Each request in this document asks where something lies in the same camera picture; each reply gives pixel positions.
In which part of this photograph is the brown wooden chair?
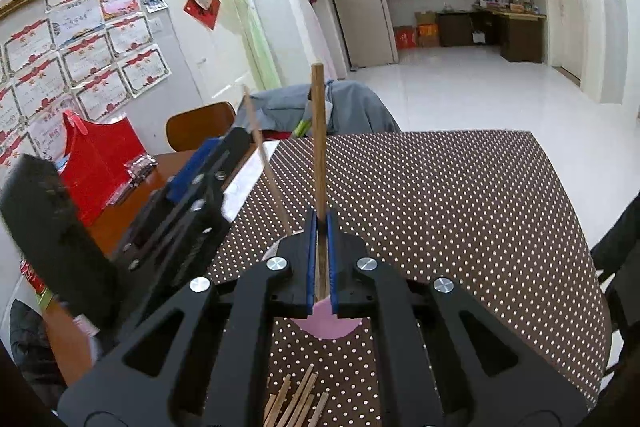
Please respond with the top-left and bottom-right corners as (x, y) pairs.
(166, 102), (236, 152)

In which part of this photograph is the white refrigerator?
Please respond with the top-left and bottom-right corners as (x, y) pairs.
(333, 0), (398, 69)

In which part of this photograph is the red gift bag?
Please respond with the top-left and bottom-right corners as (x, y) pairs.
(61, 109), (146, 227)

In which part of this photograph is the wooden chopstick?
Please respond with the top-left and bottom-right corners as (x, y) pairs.
(242, 84), (292, 236)
(262, 374), (291, 427)
(310, 63), (329, 301)
(275, 363), (318, 426)
(307, 391), (330, 427)
(286, 373), (318, 427)

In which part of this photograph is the clear plastic packet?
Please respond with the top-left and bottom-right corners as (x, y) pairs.
(108, 154), (157, 206)

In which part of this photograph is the dark jacket on chair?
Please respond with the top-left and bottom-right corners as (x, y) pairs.
(589, 190), (640, 348)

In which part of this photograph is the grey jacket on chair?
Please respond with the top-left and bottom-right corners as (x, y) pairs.
(250, 80), (401, 140)

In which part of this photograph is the dark wooden desk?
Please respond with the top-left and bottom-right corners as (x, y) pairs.
(436, 8), (546, 64)

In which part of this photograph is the red cardboard box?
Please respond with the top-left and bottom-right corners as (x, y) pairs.
(394, 26), (419, 51)

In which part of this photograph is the wooden chopstick on table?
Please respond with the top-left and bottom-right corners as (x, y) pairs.
(307, 391), (330, 427)
(286, 373), (318, 427)
(275, 363), (318, 426)
(262, 374), (291, 427)

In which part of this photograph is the pink cylindrical cup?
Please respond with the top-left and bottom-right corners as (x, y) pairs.
(260, 231), (367, 341)

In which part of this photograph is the red diamond door decoration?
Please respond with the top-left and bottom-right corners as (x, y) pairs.
(183, 0), (221, 29)

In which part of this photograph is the brown polka dot tablecloth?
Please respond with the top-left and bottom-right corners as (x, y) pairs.
(208, 130), (611, 426)

